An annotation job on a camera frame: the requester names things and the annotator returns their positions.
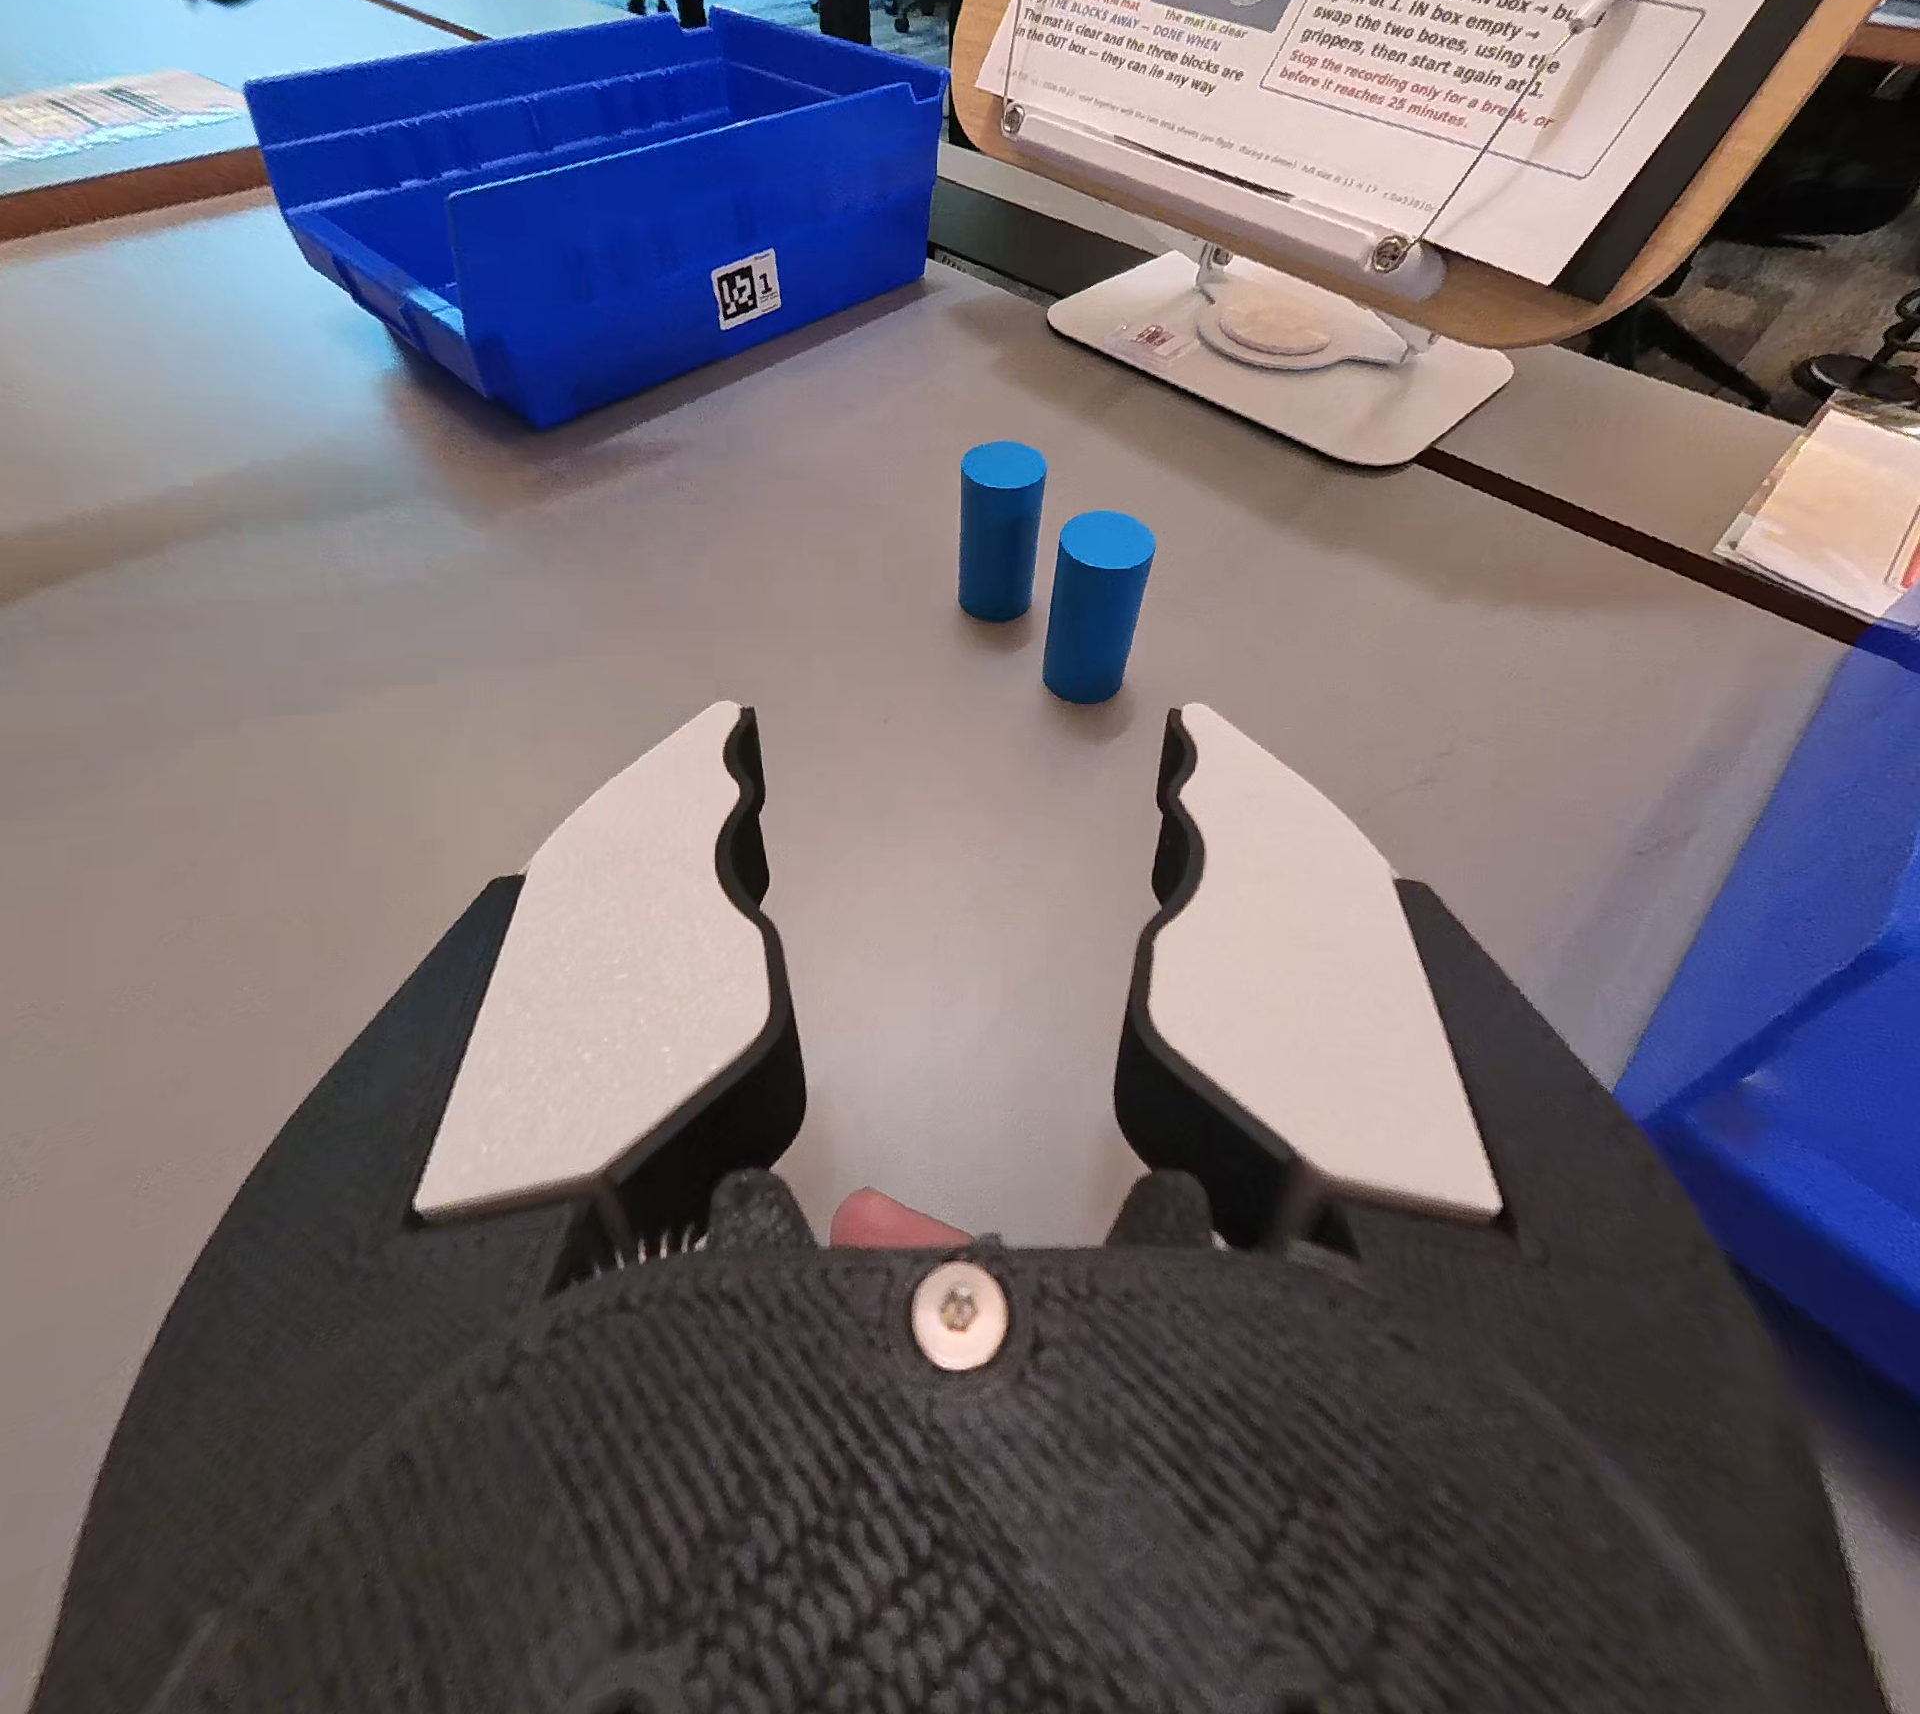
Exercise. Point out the blue cylinder wooden block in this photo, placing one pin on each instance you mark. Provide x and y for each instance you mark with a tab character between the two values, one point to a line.
1001	529
1100	612

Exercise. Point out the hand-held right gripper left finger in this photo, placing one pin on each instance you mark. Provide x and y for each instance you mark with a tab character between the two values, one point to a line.
615	995

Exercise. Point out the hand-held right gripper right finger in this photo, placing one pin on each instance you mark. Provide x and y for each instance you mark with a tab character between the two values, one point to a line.
1320	995

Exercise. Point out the person's right hand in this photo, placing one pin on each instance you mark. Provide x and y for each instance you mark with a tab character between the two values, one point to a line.
892	1222

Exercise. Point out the tagged blue storage bin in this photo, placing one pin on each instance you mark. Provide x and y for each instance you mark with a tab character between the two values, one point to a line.
601	288

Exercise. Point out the wooden document stand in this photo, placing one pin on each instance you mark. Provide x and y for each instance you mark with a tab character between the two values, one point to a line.
1305	395

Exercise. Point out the laminated paper sheet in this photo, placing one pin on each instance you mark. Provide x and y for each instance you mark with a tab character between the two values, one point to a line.
1822	506

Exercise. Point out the printed paper sheet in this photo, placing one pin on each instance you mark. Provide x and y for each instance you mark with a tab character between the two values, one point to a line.
104	117

